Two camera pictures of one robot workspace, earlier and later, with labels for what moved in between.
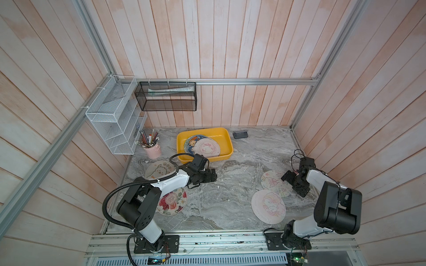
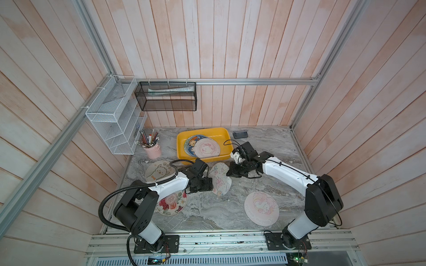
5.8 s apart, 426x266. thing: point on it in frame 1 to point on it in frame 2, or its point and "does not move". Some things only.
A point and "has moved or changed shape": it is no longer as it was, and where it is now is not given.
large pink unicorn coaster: [268, 206] has moved or changed shape
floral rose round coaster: [172, 203] does not move
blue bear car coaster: [189, 143] does not move
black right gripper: [288, 176] to [232, 172]
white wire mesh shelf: [116, 113] does not move
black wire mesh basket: [167, 96] does not move
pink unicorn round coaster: [207, 147] does not move
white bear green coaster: [159, 169] does not move
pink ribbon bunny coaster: [271, 180] to [221, 182]
